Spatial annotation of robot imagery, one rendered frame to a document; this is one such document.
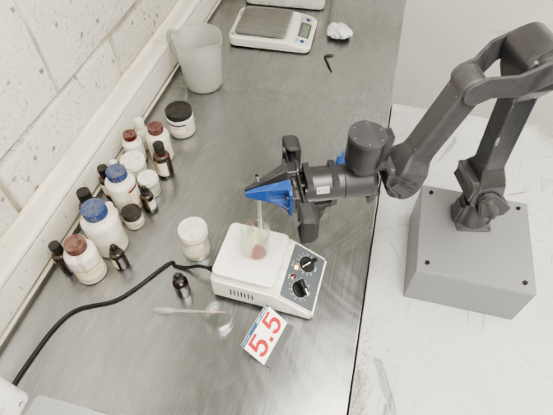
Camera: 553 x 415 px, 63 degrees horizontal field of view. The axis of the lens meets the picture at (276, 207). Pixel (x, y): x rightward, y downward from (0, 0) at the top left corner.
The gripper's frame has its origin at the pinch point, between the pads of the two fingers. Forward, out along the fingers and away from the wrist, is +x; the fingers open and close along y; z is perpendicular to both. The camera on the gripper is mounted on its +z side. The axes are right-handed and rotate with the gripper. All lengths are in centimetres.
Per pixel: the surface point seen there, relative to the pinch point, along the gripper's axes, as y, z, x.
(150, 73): 59, 17, 23
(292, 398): -25.0, 26.1, -0.5
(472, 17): 111, 41, -98
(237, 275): -4.8, 17.2, 6.4
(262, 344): -15.5, 24.2, 3.5
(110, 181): 20.7, 15.9, 30.4
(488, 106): 104, 82, -116
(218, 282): -4.4, 19.5, 10.1
